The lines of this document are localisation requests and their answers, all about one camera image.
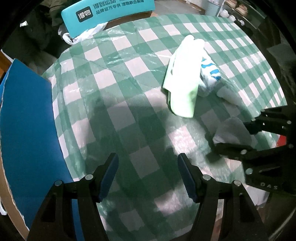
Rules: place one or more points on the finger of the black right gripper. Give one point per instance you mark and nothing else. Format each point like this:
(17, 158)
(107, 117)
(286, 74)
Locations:
(279, 120)
(232, 151)

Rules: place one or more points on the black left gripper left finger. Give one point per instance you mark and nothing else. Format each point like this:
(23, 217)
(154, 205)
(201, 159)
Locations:
(98, 186)

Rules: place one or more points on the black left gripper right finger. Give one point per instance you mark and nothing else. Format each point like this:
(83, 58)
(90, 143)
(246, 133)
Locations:
(204, 190)

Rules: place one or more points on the grey knit cloth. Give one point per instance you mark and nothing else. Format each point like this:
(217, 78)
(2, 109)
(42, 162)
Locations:
(232, 131)

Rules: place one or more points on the blue striped white sock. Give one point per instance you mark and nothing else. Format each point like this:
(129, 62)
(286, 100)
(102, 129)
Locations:
(210, 75)

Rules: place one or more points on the light green cloth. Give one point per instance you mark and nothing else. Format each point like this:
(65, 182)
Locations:
(183, 76)

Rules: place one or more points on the blue cardboard storage box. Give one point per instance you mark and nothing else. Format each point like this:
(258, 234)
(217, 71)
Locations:
(31, 156)

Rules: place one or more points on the green checkered tablecloth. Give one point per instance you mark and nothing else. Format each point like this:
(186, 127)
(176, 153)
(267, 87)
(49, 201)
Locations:
(107, 98)

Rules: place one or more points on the white shoe rack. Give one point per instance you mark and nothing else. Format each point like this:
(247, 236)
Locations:
(246, 11)

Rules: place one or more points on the white plastic bag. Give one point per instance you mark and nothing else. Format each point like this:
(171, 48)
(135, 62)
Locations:
(87, 34)

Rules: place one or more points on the dark hanging jacket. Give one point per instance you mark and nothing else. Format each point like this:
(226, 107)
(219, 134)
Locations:
(29, 29)

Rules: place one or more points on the teal printed box flap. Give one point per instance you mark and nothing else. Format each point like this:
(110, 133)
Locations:
(87, 14)

